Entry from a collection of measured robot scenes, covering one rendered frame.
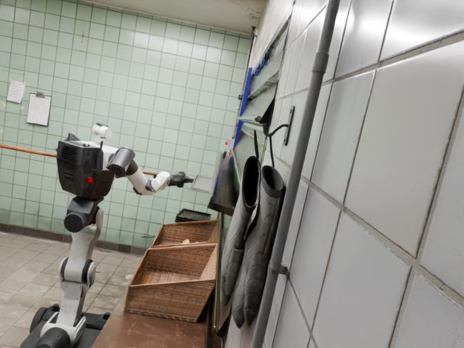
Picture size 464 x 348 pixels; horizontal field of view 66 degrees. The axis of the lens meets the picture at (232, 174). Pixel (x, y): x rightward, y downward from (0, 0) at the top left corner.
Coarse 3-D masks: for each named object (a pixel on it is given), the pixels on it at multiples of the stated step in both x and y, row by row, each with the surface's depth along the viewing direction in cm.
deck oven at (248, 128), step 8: (288, 32) 113; (280, 64) 115; (280, 72) 112; (272, 104) 117; (272, 112) 116; (240, 128) 304; (248, 128) 216; (256, 128) 154; (240, 136) 299; (264, 136) 125; (264, 144) 118; (264, 152) 115; (248, 224) 123; (224, 336) 130; (224, 344) 128
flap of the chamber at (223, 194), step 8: (224, 160) 257; (232, 160) 275; (224, 168) 215; (232, 168) 228; (224, 176) 188; (232, 176) 197; (224, 184) 164; (232, 184) 172; (224, 192) 148; (232, 192) 154; (216, 200) 128; (224, 200) 133; (232, 200) 138; (208, 208) 124; (216, 208) 124; (224, 208) 124; (232, 208) 126; (232, 216) 124
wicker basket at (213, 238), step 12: (168, 228) 304; (180, 228) 305; (192, 228) 305; (204, 228) 306; (216, 228) 295; (156, 240) 266; (168, 240) 306; (180, 240) 306; (192, 240) 307; (204, 240) 307; (216, 240) 267; (204, 252) 253
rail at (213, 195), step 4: (220, 152) 283; (220, 156) 254; (220, 160) 233; (216, 164) 216; (216, 168) 189; (216, 172) 178; (216, 176) 166; (216, 180) 155; (216, 184) 146; (212, 188) 137; (216, 188) 138; (212, 192) 130; (216, 192) 132; (212, 196) 123; (216, 196) 126; (212, 200) 123
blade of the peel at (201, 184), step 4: (196, 176) 287; (200, 176) 297; (204, 176) 297; (196, 180) 282; (200, 180) 285; (204, 180) 288; (208, 180) 291; (212, 180) 295; (192, 184) 251; (196, 184) 266; (200, 184) 269; (204, 184) 272; (208, 184) 274; (192, 188) 243; (196, 188) 243; (200, 188) 254; (204, 188) 257; (208, 188) 259; (200, 192) 244; (204, 192) 244; (208, 192) 244
